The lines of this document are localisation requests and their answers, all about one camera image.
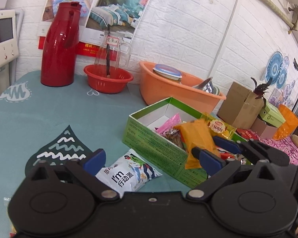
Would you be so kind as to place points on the green cardboard box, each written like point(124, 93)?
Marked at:
point(159, 151)

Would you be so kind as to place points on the large blue patterned wall plate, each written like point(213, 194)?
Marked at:
point(274, 67)

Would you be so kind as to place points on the white cartoon snack packet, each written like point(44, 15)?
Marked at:
point(124, 176)

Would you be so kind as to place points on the orange snack packet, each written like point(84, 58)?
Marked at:
point(196, 133)

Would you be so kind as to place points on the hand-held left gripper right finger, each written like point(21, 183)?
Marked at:
point(212, 161)

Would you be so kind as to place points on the pink patterned cloth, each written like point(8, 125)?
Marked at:
point(280, 146)

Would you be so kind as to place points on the red plastic basket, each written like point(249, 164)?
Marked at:
point(106, 83)

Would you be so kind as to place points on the teal printed tablecloth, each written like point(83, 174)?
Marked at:
point(64, 119)

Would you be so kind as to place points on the medium blue patterned wall plate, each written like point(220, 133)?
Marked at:
point(281, 78)

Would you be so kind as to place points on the clear glass pitcher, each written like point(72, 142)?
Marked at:
point(116, 52)

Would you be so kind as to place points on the wrapped wall pipe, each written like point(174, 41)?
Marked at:
point(270, 1)

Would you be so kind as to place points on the white appliance with screen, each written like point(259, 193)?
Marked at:
point(2, 42)

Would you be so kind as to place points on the red flat packet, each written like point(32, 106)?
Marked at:
point(248, 133)

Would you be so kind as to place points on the green lidded box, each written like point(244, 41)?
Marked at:
point(273, 116)

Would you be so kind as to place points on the black wall fixture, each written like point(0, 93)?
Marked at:
point(296, 64)

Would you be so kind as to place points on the yellow packet with red label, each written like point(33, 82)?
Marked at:
point(219, 126)

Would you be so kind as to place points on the orange plastic basin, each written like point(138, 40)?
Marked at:
point(164, 91)

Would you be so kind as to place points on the blue lidded strainer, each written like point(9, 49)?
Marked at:
point(167, 72)

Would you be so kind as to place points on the red wall sign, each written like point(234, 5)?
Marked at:
point(88, 49)

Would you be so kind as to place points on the small blue patterned wall plate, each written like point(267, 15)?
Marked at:
point(286, 62)

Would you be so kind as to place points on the purple leafed plant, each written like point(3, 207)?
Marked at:
point(262, 88)

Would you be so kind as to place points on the large brown cardboard box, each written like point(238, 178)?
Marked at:
point(238, 104)

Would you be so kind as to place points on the red thermos jug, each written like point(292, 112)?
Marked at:
point(58, 54)

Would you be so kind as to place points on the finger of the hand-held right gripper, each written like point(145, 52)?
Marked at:
point(196, 152)
point(224, 142)

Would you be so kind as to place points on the orange plastic bag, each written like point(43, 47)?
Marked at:
point(286, 124)

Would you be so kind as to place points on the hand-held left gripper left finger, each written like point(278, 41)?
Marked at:
point(97, 158)

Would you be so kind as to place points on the metal bowl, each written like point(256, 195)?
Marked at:
point(208, 88)

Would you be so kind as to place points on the dark stirring stick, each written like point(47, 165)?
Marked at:
point(108, 54)

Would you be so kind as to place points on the pink snack packet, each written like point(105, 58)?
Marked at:
point(167, 125)

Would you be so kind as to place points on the small pale cardboard box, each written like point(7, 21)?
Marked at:
point(264, 129)

